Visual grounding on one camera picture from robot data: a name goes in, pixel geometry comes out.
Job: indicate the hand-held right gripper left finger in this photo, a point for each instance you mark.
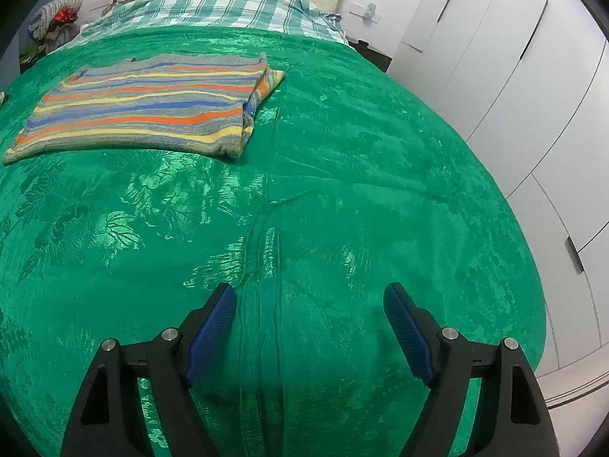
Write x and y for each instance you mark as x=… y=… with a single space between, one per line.
x=214 y=328

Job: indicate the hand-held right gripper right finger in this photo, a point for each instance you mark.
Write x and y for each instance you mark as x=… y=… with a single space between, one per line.
x=407 y=328

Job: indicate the striped knitted sweater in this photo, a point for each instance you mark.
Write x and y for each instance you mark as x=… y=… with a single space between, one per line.
x=147 y=104

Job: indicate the pile of clothes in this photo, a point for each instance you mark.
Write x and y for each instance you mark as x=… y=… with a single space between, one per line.
x=52 y=19

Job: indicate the green patterned bedspread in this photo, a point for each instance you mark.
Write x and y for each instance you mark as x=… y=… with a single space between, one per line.
x=285 y=228

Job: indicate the white wardrobe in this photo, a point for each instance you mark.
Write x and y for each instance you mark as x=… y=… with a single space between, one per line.
x=523 y=81

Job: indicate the dark bedside table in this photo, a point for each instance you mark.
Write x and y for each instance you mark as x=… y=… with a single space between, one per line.
x=373 y=54

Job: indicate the green checked bed sheet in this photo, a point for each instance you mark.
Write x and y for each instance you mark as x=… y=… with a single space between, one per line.
x=219 y=12

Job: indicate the white wall socket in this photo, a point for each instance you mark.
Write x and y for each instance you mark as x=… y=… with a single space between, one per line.
x=365 y=11

